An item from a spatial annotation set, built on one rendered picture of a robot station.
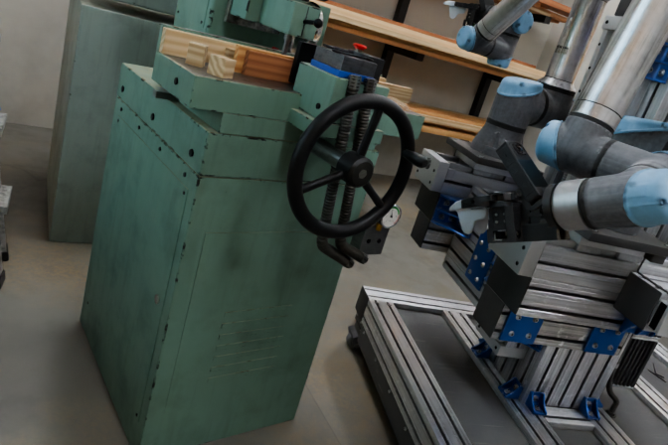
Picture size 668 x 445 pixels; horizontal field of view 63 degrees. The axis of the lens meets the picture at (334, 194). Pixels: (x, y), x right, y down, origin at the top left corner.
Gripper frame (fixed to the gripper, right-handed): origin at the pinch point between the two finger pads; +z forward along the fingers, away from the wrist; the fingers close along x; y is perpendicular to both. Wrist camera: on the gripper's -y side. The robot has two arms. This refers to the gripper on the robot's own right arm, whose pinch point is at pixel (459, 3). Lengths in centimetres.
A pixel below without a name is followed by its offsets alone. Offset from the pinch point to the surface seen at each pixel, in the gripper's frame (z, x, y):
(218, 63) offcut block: -73, -109, 17
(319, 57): -74, -89, 14
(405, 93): -51, -51, 25
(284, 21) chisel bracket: -60, -92, 9
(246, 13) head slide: -49, -97, 9
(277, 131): -74, -96, 29
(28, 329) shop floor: -23, -144, 105
